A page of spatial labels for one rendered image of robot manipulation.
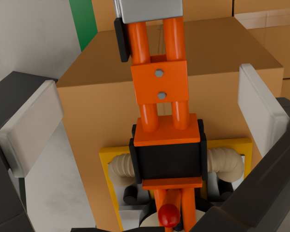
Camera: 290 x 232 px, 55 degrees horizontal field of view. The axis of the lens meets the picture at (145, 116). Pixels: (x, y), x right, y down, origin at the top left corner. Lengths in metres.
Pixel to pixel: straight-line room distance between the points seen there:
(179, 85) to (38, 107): 0.18
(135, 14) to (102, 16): 0.59
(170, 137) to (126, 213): 0.30
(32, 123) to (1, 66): 1.56
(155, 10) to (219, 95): 0.25
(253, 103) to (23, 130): 0.13
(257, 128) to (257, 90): 0.02
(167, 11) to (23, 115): 0.18
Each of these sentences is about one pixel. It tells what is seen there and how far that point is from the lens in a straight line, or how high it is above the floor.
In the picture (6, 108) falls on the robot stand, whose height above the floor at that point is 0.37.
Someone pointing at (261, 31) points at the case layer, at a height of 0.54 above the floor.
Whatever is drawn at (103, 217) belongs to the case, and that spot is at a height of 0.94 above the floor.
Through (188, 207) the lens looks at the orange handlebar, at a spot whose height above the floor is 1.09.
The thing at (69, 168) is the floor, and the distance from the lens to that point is 1.97.
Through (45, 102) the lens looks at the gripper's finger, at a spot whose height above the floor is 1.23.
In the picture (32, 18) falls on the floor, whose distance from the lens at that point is 1.56.
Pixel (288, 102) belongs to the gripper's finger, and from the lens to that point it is 0.17.
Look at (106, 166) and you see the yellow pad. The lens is 0.57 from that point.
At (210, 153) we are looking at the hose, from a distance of 0.47.
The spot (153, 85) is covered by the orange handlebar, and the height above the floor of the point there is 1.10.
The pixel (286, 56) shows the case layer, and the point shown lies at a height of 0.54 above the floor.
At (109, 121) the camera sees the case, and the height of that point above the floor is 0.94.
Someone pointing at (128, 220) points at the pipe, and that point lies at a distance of 0.63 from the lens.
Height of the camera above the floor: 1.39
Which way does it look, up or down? 59 degrees down
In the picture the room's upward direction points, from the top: 172 degrees counter-clockwise
